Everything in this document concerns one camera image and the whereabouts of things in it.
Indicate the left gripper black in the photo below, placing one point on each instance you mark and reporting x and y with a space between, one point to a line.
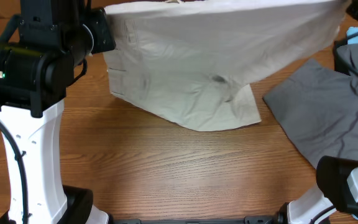
94 23

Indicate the beige shorts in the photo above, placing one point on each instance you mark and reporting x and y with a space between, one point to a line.
192 63

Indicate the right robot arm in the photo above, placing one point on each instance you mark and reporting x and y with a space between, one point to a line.
336 186

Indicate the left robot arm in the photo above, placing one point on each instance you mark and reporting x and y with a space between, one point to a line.
39 50

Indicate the grey shorts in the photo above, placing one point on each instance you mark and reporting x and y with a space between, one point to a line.
318 109

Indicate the black garment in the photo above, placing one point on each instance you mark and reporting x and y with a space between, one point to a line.
338 65

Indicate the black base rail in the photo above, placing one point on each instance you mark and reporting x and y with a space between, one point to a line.
197 221

